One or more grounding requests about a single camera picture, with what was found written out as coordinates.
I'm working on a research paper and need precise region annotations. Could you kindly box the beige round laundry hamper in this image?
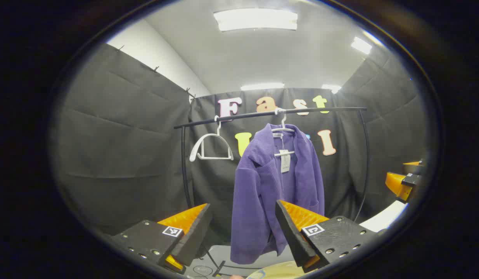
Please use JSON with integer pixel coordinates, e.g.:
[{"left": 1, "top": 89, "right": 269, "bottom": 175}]
[{"left": 245, "top": 260, "right": 303, "bottom": 279}]

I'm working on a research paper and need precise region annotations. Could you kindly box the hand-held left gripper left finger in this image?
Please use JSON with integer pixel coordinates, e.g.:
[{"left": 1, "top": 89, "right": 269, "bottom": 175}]
[{"left": 107, "top": 203, "right": 213, "bottom": 275}]

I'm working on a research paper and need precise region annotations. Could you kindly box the white hanger with notched arms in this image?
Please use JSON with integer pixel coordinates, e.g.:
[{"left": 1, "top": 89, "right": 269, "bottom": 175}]
[{"left": 189, "top": 115, "right": 234, "bottom": 162}]

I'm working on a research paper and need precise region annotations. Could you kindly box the white board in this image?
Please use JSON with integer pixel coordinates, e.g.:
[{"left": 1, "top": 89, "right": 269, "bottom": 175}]
[{"left": 359, "top": 200, "right": 409, "bottom": 233}]

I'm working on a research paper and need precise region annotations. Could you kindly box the black backdrop cloth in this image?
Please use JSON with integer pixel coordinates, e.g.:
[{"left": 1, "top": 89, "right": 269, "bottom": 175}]
[{"left": 49, "top": 43, "right": 428, "bottom": 238}]

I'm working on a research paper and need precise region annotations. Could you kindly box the thin floor cable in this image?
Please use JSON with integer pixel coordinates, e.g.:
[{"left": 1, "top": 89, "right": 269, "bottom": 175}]
[{"left": 192, "top": 265, "right": 214, "bottom": 278}]

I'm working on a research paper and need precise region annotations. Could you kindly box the purple corduroy jacket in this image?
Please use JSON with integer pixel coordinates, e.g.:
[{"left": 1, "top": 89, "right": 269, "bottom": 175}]
[{"left": 230, "top": 123, "right": 325, "bottom": 265}]

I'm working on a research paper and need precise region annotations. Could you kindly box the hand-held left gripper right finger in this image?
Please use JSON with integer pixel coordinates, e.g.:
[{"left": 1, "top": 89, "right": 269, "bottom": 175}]
[{"left": 275, "top": 200, "right": 377, "bottom": 274}]

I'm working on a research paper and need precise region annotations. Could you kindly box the black clothes rack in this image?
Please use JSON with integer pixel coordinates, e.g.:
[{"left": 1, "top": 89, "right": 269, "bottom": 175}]
[{"left": 173, "top": 107, "right": 370, "bottom": 277}]

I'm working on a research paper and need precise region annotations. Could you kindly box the large ceiling light panel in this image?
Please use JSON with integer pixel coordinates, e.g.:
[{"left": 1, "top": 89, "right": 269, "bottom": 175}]
[{"left": 213, "top": 8, "right": 299, "bottom": 33}]

